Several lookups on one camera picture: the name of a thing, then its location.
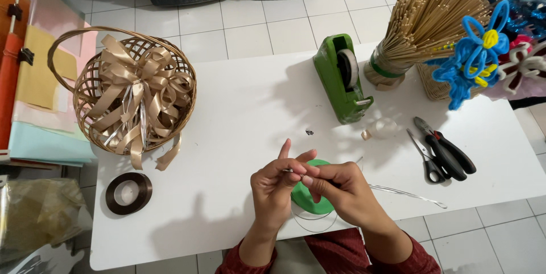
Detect person's right hand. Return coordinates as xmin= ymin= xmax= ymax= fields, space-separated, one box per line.
xmin=301 ymin=161 xmax=391 ymax=235

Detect person's left hand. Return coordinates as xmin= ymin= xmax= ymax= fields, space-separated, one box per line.
xmin=250 ymin=139 xmax=320 ymax=231

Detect thin silver wire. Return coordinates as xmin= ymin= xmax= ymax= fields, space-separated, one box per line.
xmin=282 ymin=167 xmax=340 ymax=234

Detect silver ribbon strip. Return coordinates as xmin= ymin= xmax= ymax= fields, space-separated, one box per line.
xmin=369 ymin=184 xmax=448 ymax=209

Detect person's dark red garment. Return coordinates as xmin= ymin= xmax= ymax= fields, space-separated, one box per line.
xmin=215 ymin=227 xmax=442 ymax=274

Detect green tape dispenser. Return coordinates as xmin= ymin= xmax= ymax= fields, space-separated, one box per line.
xmin=313 ymin=33 xmax=375 ymax=125

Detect clear tape roll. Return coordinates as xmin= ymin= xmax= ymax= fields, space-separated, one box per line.
xmin=336 ymin=48 xmax=359 ymax=88

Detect small woven rattan basket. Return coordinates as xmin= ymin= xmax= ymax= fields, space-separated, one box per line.
xmin=416 ymin=63 xmax=485 ymax=102

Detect brown ribbon roll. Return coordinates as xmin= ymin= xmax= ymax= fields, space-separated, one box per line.
xmin=105 ymin=172 xmax=153 ymax=216

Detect blue pipe cleaner flower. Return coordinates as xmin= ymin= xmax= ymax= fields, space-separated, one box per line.
xmin=455 ymin=0 xmax=511 ymax=79
xmin=424 ymin=56 xmax=500 ymax=111

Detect gold satin ribbon bow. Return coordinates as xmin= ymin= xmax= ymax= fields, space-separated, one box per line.
xmin=84 ymin=34 xmax=193 ymax=171

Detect bundle of bamboo skewers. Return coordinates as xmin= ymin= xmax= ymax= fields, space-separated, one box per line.
xmin=363 ymin=0 xmax=493 ymax=92

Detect white pipe cleaner flower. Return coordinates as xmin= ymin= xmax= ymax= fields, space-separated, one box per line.
xmin=497 ymin=40 xmax=546 ymax=94

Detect clear plastic bag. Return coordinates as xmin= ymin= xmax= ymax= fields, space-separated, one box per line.
xmin=0 ymin=177 xmax=94 ymax=266

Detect shiny blue tinsel decoration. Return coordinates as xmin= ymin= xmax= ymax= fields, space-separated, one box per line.
xmin=506 ymin=0 xmax=546 ymax=41

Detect rack of coloured paper sheets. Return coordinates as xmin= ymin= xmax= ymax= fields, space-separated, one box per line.
xmin=0 ymin=0 xmax=100 ymax=168

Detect green wire spool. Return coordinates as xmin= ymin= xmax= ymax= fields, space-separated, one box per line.
xmin=291 ymin=159 xmax=336 ymax=215

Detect black handled scissors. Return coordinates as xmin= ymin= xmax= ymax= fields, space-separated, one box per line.
xmin=406 ymin=128 xmax=447 ymax=184

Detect black handled pliers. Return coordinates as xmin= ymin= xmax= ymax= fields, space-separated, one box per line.
xmin=413 ymin=116 xmax=477 ymax=182

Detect woven rattan basket with handle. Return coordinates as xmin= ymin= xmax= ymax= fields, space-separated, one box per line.
xmin=47 ymin=26 xmax=198 ymax=155

